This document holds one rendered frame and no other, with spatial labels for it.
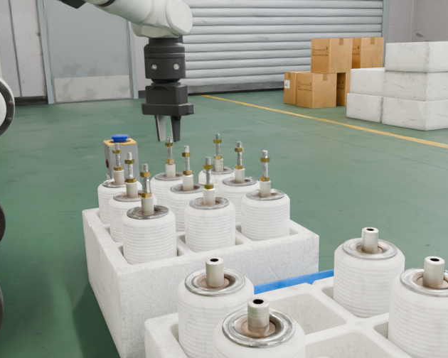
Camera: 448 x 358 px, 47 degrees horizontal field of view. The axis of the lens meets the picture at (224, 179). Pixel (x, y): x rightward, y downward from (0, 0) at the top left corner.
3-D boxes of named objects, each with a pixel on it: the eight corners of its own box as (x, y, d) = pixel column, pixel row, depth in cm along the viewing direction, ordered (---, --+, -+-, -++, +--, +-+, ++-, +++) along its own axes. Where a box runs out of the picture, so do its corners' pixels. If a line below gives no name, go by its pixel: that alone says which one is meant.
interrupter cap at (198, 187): (200, 196, 102) (200, 192, 102) (164, 194, 104) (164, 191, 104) (210, 186, 109) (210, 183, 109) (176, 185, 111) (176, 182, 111)
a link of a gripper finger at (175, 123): (171, 143, 113) (169, 114, 111) (178, 140, 116) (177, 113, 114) (177, 143, 112) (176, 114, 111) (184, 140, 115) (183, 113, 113)
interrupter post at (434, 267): (432, 290, 60) (434, 265, 60) (417, 283, 63) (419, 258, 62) (447, 287, 61) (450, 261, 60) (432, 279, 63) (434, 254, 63)
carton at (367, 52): (382, 70, 473) (384, 37, 466) (360, 71, 466) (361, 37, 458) (363, 69, 501) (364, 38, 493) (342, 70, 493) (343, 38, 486)
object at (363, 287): (358, 389, 71) (363, 268, 66) (318, 353, 79) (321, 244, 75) (412, 371, 74) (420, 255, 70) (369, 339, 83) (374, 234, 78)
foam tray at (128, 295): (125, 371, 88) (116, 274, 83) (88, 281, 123) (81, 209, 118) (318, 319, 103) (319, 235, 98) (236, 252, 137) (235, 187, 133)
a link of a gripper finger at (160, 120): (166, 139, 117) (165, 112, 115) (159, 142, 114) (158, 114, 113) (161, 139, 118) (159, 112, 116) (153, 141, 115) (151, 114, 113)
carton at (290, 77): (309, 101, 517) (310, 70, 510) (322, 103, 495) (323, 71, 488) (283, 102, 507) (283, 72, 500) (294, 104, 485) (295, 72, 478)
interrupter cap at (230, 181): (215, 184, 111) (215, 180, 111) (238, 177, 116) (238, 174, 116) (240, 190, 106) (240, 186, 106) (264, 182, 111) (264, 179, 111)
